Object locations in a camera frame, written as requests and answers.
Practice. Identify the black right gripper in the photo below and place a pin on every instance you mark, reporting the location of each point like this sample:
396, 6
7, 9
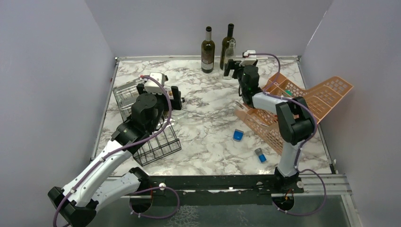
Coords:
230, 65

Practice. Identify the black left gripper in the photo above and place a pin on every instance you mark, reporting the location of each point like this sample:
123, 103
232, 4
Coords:
176, 102

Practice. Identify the clear glass bottle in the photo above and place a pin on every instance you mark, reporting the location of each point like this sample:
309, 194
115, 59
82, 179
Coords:
229, 55

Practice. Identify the green bottle black capsule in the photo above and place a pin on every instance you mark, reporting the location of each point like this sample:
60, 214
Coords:
225, 44

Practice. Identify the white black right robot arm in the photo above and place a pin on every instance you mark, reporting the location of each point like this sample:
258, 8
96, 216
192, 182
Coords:
296, 122

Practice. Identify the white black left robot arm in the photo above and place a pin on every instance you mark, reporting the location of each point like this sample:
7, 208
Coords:
80, 200

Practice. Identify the clear bottle cork stopper upper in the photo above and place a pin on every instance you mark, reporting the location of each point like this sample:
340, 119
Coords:
127, 90

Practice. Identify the clear bottle cork stopper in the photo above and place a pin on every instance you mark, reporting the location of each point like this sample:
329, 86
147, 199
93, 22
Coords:
125, 106
127, 90

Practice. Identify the clear bottle cork stopper lower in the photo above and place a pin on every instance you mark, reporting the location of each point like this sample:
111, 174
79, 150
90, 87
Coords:
125, 106

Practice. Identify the blue grey small bottle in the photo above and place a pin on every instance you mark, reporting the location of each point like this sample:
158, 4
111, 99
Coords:
259, 153

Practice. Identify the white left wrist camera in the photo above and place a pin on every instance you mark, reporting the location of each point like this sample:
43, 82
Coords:
154, 81

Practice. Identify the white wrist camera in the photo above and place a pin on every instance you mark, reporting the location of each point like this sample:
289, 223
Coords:
154, 81
249, 58

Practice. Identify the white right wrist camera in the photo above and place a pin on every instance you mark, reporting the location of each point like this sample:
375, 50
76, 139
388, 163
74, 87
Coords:
249, 58

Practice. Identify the black wire wine rack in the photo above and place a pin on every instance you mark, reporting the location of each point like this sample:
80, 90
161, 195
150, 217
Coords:
148, 121

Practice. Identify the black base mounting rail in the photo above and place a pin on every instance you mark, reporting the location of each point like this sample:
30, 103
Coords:
209, 190

